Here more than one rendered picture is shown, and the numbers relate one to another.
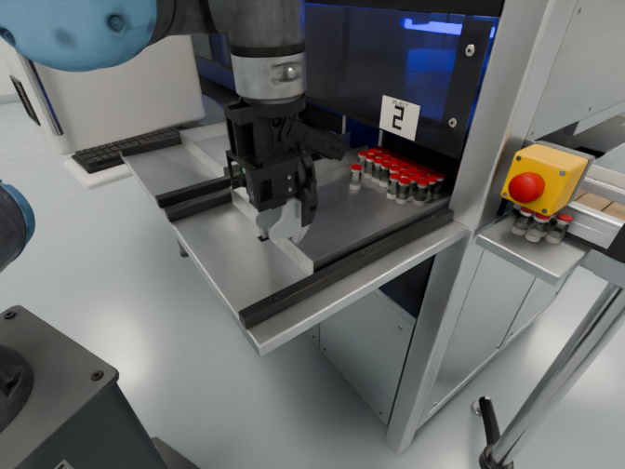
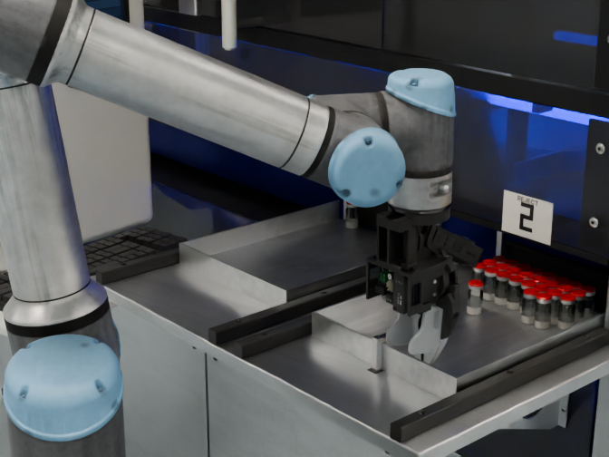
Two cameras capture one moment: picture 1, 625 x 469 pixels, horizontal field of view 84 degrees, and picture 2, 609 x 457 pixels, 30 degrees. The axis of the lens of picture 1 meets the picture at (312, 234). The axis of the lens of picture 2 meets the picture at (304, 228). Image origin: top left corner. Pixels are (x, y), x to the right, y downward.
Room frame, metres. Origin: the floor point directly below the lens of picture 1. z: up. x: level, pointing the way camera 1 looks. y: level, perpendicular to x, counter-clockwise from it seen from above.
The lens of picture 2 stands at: (-0.84, 0.28, 1.52)
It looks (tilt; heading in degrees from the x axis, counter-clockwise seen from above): 19 degrees down; 355
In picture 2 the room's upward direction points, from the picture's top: straight up
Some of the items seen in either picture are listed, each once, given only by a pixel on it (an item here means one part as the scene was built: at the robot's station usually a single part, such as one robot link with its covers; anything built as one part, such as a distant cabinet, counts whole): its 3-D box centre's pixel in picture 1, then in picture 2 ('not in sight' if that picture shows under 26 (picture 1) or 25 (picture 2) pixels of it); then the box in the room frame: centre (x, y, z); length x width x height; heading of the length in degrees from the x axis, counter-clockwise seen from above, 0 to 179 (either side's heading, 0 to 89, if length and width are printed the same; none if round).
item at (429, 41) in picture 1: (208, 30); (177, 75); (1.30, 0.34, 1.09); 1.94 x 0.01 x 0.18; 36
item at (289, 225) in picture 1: (286, 227); (424, 341); (0.38, 0.03, 0.95); 0.06 x 0.03 x 0.09; 126
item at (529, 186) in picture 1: (527, 186); not in sight; (0.41, -0.29, 0.99); 0.04 x 0.04 x 0.04; 36
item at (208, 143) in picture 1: (264, 138); (314, 250); (0.84, 0.12, 0.90); 0.34 x 0.26 x 0.04; 126
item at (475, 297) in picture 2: (355, 178); (475, 298); (0.62, -0.09, 0.90); 0.02 x 0.02 x 0.04
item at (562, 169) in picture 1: (543, 177); not in sight; (0.44, -0.32, 1.00); 0.08 x 0.07 x 0.07; 126
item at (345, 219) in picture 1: (346, 196); (468, 320); (0.55, -0.06, 0.90); 0.34 x 0.26 x 0.04; 126
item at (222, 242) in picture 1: (277, 181); (356, 309); (0.67, 0.08, 0.87); 0.70 x 0.48 x 0.02; 36
